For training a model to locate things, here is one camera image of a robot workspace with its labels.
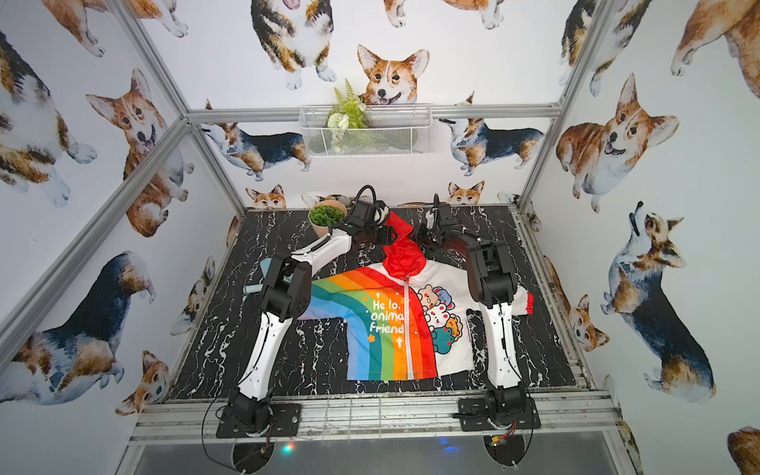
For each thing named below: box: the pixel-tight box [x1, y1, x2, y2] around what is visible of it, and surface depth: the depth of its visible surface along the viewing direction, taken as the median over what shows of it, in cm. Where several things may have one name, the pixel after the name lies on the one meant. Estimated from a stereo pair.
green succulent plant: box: [310, 204, 346, 227], surface depth 106 cm
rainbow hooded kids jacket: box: [305, 211, 535, 382], surface depth 92 cm
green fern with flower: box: [326, 78, 370, 131], surface depth 84 cm
